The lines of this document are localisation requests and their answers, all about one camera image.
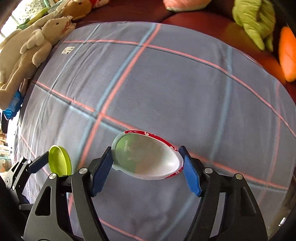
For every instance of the green dinosaur plush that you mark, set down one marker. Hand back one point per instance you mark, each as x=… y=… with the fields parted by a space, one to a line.
x=252 y=20

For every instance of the green plastic lid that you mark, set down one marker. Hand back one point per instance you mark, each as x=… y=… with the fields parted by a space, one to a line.
x=59 y=160

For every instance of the orange carrot plush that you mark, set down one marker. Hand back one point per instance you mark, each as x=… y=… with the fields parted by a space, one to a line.
x=289 y=58

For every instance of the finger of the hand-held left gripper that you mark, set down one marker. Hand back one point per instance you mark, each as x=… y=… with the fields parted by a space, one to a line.
x=39 y=163

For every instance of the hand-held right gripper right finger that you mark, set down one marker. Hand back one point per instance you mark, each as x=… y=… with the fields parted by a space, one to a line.
x=190 y=173

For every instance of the red plush doll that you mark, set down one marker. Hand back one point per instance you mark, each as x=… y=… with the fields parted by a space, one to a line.
x=99 y=2

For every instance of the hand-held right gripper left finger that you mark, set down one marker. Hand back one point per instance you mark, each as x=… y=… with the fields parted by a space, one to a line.
x=101 y=171

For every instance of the cream rabbit plush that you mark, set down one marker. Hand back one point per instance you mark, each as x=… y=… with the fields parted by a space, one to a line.
x=30 y=51

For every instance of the grey plaid tablecloth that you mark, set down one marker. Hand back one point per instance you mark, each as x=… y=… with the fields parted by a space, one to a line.
x=173 y=92

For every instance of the brown bear plush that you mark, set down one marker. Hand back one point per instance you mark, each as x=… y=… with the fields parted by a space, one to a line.
x=78 y=7

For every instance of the white foil cup lid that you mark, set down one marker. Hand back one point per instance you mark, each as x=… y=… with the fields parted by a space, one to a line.
x=150 y=160

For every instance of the blue plastic toy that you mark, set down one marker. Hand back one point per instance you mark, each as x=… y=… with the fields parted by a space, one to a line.
x=13 y=104

